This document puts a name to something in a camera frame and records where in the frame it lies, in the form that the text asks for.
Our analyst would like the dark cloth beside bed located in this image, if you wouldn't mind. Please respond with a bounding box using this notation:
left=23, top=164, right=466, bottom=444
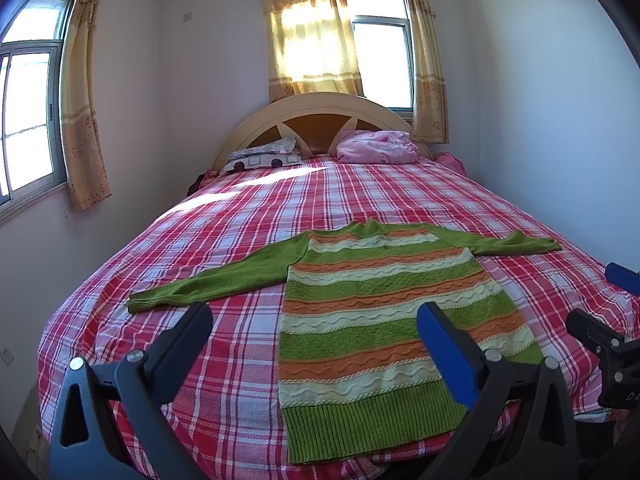
left=186, top=169, right=219, bottom=196

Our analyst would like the white bus print pillow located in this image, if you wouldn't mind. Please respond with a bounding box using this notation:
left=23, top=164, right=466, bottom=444
left=219, top=153, right=304, bottom=174

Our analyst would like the grey patterned pillow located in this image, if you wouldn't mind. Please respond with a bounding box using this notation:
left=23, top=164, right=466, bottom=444
left=227, top=136, right=299, bottom=162

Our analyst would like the red white plaid bed sheet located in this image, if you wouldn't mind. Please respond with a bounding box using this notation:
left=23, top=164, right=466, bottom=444
left=38, top=156, right=639, bottom=479

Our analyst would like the green orange striped knit sweater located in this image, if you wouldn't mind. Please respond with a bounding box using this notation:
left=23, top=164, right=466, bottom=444
left=127, top=221, right=558, bottom=464

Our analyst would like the wall socket plate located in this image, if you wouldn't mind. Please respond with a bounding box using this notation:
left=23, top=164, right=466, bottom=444
left=0, top=346, right=15, bottom=366

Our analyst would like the yellow curtain centre window right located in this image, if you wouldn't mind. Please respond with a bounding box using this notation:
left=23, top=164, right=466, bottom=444
left=406, top=0, right=449, bottom=144

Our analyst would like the cream arched wooden headboard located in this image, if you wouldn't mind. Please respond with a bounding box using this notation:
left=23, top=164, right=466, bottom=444
left=213, top=92, right=411, bottom=171

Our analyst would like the pink floral pillow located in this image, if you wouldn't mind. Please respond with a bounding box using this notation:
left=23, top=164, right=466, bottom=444
left=335, top=130, right=420, bottom=165

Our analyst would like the yellow curtain centre window left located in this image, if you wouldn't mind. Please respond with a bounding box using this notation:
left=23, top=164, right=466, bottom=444
left=262, top=0, right=363, bottom=102

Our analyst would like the side window aluminium frame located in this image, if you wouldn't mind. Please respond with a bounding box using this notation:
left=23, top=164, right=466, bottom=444
left=0, top=0, right=73, bottom=218

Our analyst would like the pink cloth beside bed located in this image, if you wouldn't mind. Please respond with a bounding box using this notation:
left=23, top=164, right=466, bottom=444
left=435, top=152, right=466, bottom=177

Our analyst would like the yellow curtain side window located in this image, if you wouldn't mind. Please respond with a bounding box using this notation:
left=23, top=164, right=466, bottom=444
left=60, top=0, right=111, bottom=210

